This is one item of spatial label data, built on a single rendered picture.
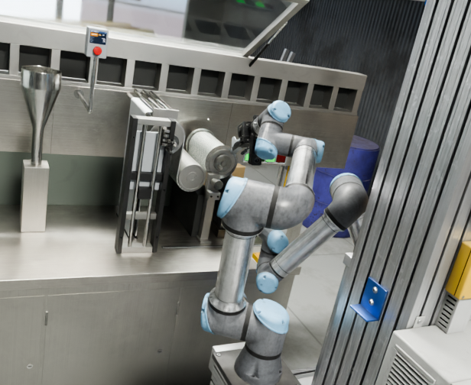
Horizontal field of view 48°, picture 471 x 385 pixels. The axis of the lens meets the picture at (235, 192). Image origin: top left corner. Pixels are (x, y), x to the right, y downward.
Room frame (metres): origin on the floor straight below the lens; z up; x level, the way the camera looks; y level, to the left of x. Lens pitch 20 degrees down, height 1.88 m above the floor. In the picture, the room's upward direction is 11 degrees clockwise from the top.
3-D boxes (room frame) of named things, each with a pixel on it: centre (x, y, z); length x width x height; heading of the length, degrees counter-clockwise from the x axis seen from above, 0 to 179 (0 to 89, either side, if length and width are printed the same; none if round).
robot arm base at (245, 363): (1.39, -0.18, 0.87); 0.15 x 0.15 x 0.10
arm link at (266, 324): (1.39, -0.17, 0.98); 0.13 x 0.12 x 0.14; 85
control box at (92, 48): (1.89, 0.58, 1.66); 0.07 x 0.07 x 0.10; 28
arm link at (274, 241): (1.76, -0.17, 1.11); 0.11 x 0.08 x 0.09; 27
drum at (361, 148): (4.88, -0.95, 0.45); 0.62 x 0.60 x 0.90; 29
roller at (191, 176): (2.18, 0.25, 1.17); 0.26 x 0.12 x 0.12; 27
